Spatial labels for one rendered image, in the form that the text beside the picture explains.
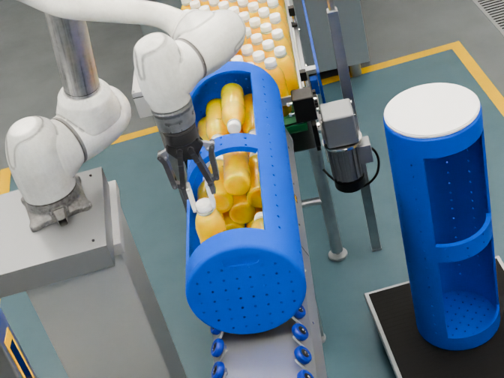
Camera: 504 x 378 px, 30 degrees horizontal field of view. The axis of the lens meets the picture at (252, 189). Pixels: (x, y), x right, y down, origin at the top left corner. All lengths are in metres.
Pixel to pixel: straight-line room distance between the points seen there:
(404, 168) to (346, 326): 1.00
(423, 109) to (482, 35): 2.48
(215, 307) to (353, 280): 1.60
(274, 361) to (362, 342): 1.30
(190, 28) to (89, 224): 0.79
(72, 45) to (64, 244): 0.53
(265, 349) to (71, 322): 0.75
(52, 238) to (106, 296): 0.27
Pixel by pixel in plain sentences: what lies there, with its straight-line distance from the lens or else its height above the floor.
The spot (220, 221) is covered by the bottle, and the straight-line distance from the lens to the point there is 2.20.
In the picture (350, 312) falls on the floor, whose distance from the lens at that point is 3.67.
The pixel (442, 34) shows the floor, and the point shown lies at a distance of 5.31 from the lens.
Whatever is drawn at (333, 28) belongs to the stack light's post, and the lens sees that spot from 3.32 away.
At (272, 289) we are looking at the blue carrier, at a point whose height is 1.09.
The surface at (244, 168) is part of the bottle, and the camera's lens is 2.46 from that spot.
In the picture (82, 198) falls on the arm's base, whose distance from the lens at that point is 2.71.
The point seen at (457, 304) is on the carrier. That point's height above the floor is 0.16.
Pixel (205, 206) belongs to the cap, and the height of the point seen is 1.29.
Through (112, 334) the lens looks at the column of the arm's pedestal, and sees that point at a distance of 2.89.
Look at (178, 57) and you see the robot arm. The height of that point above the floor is 1.68.
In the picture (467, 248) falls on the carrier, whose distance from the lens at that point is 2.97.
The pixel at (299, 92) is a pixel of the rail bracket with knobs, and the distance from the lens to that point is 3.06.
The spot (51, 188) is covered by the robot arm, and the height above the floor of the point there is 1.18.
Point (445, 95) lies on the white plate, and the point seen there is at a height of 1.04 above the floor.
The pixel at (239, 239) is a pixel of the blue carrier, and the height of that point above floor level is 1.23.
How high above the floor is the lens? 2.57
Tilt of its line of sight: 36 degrees down
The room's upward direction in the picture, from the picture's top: 15 degrees counter-clockwise
